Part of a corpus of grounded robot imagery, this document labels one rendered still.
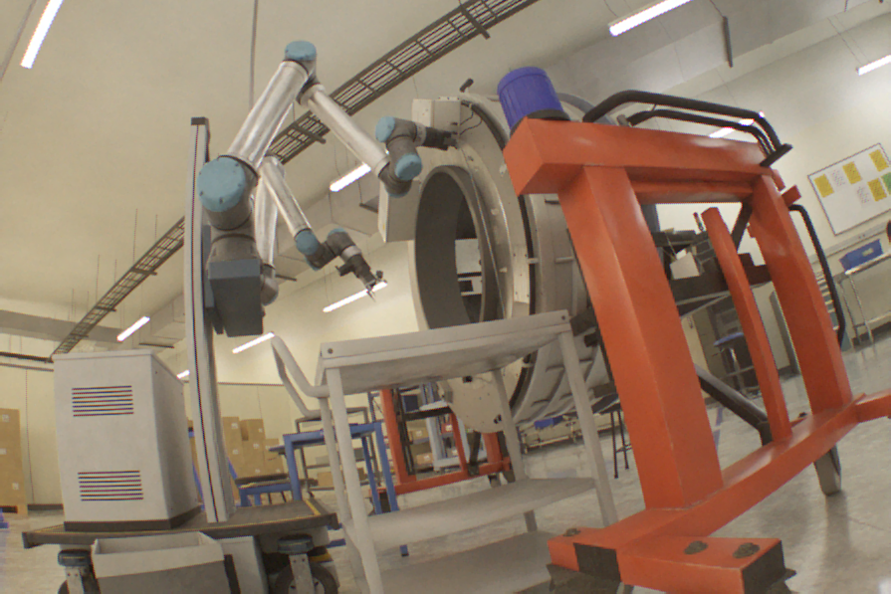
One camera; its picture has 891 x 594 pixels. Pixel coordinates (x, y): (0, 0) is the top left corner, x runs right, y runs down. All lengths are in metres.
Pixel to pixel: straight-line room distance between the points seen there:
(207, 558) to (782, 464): 1.13
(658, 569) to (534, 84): 0.84
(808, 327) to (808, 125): 6.51
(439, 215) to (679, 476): 1.81
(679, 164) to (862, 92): 7.19
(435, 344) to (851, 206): 6.77
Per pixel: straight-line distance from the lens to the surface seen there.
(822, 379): 1.29
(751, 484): 0.93
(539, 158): 0.84
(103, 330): 11.52
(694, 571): 0.62
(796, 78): 8.06
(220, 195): 1.42
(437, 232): 2.37
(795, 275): 1.29
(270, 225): 2.30
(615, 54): 5.41
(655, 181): 1.06
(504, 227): 1.57
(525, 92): 0.95
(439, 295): 2.38
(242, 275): 1.48
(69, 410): 1.57
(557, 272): 1.43
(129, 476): 1.49
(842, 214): 7.27
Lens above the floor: 0.47
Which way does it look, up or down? 21 degrees up
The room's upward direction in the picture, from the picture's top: 13 degrees counter-clockwise
